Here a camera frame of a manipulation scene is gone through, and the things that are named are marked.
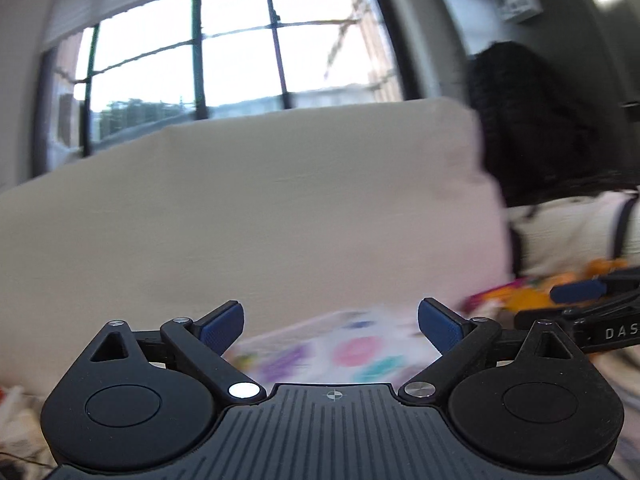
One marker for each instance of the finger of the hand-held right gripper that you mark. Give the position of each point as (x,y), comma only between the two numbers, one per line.
(580,291)
(545,316)

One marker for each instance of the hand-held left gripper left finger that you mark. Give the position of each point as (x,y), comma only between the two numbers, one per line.
(222,327)

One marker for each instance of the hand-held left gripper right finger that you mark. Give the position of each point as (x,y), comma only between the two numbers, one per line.
(440,325)

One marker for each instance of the black-framed window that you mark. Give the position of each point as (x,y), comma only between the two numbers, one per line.
(240,45)

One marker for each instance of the pastel dotted paper bag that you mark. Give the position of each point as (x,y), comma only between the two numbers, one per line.
(350,350)

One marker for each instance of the large cream quilted cushion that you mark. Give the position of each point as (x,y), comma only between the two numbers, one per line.
(250,210)

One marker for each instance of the white textured pillow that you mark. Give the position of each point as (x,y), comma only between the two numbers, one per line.
(565,230)

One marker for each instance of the black backpack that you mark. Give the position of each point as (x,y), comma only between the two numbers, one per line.
(525,125)

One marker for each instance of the brown teddy bear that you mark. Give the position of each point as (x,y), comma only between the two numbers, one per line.
(535,297)

